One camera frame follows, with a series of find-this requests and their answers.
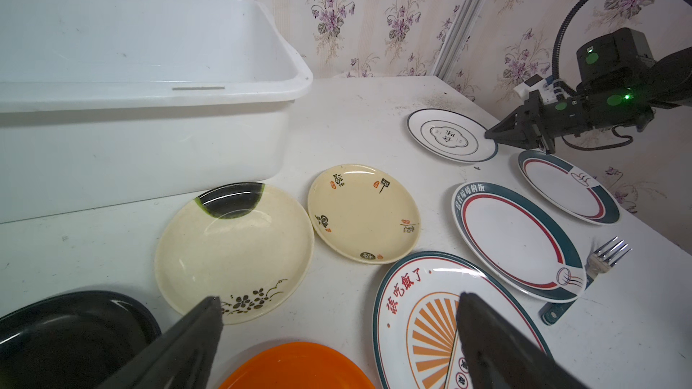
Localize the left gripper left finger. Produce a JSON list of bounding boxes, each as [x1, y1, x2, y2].
[[99, 296, 223, 388]]

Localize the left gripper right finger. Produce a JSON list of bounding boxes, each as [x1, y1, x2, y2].
[[456, 293, 585, 388]]

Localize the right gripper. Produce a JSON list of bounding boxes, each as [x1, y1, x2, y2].
[[485, 91, 594, 154]]

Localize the white plate with black rings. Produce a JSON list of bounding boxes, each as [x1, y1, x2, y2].
[[407, 108, 498, 164]]

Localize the white plate green red rim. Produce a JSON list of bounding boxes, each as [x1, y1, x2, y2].
[[451, 181, 587, 304]]

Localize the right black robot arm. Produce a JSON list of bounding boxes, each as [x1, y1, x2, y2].
[[485, 28, 691, 154]]

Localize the white plastic bin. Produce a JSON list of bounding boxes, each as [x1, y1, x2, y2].
[[1, 0, 313, 223]]

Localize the white plate with sunburst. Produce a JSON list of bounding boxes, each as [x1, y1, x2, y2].
[[372, 251, 550, 388]]

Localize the black round plate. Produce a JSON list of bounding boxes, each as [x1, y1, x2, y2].
[[1, 290, 161, 388]]

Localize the orange plate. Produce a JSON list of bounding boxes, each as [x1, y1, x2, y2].
[[220, 342, 374, 388]]

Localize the cream plate with black patch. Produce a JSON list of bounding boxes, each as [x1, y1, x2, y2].
[[154, 182, 315, 325]]

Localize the cream plate with small motifs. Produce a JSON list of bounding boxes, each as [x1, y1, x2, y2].
[[307, 164, 422, 265]]

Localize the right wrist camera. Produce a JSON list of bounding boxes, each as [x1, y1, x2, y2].
[[514, 75, 557, 104]]

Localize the fork with green handle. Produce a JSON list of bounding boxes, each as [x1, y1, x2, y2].
[[540, 236, 633, 326]]

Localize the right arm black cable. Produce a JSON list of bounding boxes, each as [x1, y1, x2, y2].
[[550, 0, 692, 152]]

